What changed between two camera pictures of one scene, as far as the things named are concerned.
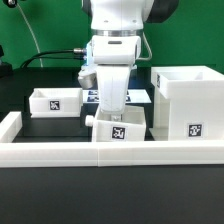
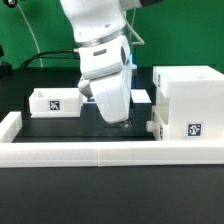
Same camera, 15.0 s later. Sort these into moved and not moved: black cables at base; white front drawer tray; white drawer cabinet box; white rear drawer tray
Moved: white front drawer tray
Not moved: white drawer cabinet box; black cables at base; white rear drawer tray
